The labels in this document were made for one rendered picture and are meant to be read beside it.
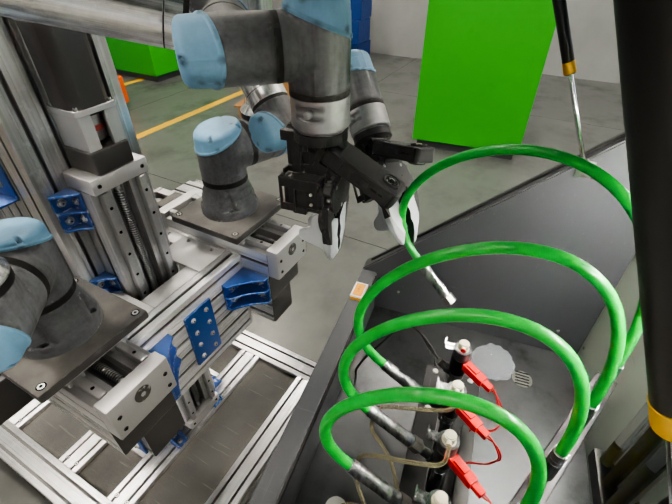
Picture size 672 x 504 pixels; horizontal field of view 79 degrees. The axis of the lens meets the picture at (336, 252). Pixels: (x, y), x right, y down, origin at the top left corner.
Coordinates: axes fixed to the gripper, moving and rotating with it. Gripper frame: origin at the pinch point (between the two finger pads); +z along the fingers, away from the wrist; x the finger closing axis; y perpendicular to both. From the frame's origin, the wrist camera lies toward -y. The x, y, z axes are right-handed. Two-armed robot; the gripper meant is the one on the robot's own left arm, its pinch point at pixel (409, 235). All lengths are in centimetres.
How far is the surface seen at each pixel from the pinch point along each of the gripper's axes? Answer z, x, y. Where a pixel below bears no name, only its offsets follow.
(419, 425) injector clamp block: 31.5, 6.5, 3.5
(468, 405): 18.2, 25.3, -26.1
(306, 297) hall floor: 6, -63, 152
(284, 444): 28.8, 25.0, 16.9
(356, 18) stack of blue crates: -360, -365, 341
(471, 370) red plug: 23.8, 0.8, -5.8
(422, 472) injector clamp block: 36.3, 11.2, 0.1
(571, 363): 18.2, 14.2, -29.6
